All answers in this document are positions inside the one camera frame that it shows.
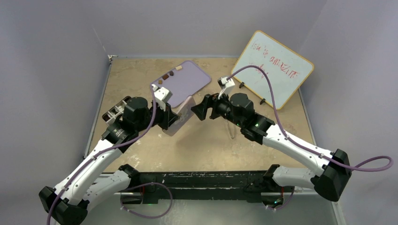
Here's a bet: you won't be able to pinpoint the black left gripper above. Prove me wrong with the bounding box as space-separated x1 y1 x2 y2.
136 100 179 132

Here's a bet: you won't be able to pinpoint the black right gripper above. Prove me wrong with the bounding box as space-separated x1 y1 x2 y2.
191 89 244 128

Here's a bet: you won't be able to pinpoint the silver square tin lid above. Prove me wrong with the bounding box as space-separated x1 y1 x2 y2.
162 96 196 136

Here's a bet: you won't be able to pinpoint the metal tongs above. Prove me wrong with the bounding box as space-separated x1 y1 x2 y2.
225 120 237 140

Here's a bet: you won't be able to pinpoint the pink divided chocolate tin box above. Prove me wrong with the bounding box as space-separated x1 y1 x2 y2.
101 96 131 125

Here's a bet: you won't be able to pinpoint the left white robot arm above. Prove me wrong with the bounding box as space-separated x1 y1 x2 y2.
39 97 179 225

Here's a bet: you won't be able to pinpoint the lavender plastic tray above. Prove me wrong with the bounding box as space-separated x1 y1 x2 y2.
152 60 212 108

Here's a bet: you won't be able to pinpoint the yellow framed whiteboard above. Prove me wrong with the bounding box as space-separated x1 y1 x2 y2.
232 30 314 110

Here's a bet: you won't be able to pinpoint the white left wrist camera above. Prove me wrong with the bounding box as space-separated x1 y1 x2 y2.
151 84 173 111

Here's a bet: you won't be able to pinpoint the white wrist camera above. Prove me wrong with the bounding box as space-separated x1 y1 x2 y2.
217 77 235 99
151 84 173 111

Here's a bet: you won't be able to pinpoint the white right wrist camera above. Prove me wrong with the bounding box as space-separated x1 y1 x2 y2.
217 77 235 99

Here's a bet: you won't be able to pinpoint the aluminium frame rail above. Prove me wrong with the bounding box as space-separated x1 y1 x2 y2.
63 172 339 196

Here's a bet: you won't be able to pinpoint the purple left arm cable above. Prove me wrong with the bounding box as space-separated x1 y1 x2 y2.
46 85 174 225

